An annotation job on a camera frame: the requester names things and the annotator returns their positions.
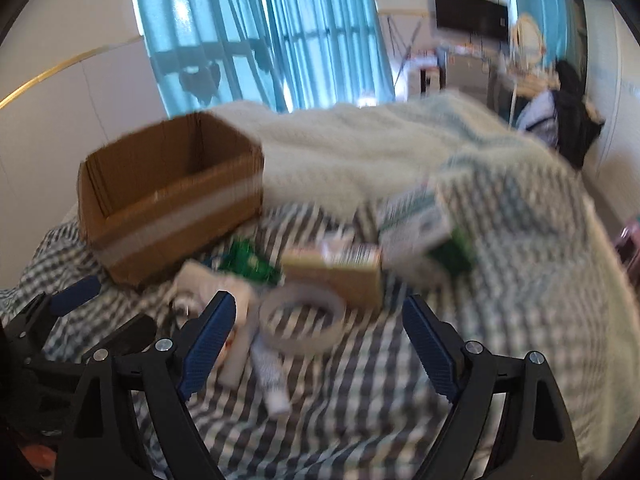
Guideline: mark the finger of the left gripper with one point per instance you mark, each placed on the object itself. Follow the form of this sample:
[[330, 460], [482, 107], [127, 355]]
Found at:
[[132, 337], [74, 296]]

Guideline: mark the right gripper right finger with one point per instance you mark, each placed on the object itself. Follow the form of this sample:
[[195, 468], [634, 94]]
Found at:
[[534, 440]]

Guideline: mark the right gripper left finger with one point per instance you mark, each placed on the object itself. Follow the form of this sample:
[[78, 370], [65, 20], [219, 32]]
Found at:
[[102, 438]]

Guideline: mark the white tube with barcode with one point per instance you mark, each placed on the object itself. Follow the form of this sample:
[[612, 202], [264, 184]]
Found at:
[[270, 378]]

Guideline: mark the white tape roll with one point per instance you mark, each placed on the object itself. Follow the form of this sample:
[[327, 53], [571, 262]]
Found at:
[[302, 319]]

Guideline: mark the tan barcode box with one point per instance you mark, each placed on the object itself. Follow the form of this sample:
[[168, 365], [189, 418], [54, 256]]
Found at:
[[352, 271]]

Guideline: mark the green white medicine box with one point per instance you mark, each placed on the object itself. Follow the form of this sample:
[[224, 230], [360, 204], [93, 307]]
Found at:
[[417, 235]]

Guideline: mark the red white snack packet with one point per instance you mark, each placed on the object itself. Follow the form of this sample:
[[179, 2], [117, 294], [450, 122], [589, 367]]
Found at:
[[233, 367]]

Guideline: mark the white folded cloth pad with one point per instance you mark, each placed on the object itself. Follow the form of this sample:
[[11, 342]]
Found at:
[[199, 285]]

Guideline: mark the brown cardboard box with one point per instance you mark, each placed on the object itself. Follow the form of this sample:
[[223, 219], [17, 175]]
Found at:
[[157, 196]]

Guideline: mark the green snack packet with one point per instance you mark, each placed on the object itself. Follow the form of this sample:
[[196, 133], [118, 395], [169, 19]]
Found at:
[[243, 260]]

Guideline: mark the pale green knit blanket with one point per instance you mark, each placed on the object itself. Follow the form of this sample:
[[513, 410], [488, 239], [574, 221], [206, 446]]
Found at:
[[327, 169]]

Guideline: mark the checkered bed sheet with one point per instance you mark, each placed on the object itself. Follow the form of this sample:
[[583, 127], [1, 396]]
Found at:
[[545, 278]]

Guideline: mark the black clothes pile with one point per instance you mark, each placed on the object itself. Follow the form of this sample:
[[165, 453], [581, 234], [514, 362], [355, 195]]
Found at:
[[579, 123]]

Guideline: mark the blue window curtain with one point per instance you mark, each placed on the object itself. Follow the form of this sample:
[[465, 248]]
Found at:
[[286, 54]]

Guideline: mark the grey mini fridge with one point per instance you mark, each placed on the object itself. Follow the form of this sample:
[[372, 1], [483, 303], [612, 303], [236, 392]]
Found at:
[[468, 74]]

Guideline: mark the round vanity mirror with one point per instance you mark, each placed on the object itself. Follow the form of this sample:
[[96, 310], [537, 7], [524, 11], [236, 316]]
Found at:
[[527, 47]]

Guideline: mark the blue corner curtain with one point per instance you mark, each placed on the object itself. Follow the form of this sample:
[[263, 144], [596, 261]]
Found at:
[[556, 21]]

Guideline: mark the black wall television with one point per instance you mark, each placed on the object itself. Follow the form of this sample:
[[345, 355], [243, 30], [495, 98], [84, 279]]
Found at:
[[483, 18]]

